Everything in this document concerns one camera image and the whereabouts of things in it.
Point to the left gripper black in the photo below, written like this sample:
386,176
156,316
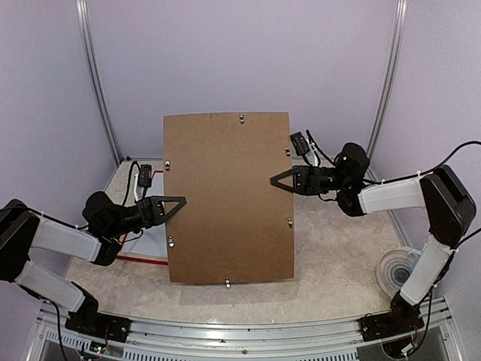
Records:
151,210

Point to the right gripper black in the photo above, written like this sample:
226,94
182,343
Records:
306,179

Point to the autumn forest photo print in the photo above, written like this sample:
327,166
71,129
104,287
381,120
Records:
152,244

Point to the wooden photo frame red edge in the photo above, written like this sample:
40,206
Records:
125,256

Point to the brown backing board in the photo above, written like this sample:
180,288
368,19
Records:
235,227

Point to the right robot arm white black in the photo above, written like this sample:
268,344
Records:
437,195

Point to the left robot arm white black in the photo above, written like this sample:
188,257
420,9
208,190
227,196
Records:
24,229

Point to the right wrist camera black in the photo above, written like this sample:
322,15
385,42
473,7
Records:
305,149

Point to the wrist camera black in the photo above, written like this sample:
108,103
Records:
305,149
142,180

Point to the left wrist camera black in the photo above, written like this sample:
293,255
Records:
142,180

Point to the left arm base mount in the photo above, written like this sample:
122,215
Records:
104,326

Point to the aluminium front rail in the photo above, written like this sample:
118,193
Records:
338,339

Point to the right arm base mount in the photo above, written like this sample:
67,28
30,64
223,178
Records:
377,326

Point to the right aluminium corner post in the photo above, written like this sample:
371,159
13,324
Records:
389,78

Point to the aluminium corner post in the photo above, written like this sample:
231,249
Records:
389,78
95,80

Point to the left aluminium corner post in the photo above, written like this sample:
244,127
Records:
95,80

